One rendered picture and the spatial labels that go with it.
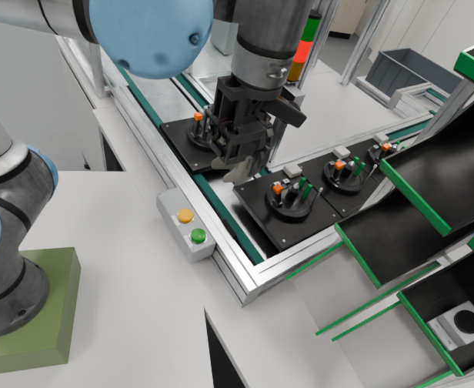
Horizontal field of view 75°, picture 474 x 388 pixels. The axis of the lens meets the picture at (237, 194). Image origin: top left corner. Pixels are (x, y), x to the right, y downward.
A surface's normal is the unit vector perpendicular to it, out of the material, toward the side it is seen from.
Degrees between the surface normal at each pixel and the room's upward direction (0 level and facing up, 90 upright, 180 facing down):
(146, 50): 88
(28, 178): 76
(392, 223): 25
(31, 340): 3
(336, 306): 45
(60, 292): 3
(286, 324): 0
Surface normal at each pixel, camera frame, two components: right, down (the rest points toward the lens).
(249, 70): -0.42, 0.62
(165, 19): -0.04, 0.71
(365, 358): -0.49, -0.34
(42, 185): 1.00, 0.01
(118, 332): 0.20, -0.66
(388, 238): -0.20, -0.52
